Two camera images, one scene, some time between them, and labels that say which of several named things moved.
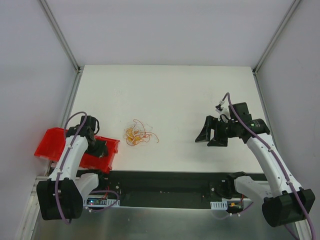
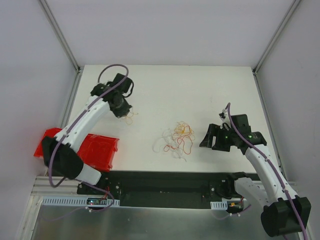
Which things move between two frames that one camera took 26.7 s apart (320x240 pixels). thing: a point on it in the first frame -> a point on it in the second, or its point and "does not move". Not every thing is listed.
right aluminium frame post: (294, 4) does not move
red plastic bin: (51, 147) does not move
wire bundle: (136, 134) -> (177, 141)
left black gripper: (99, 148) -> (122, 109)
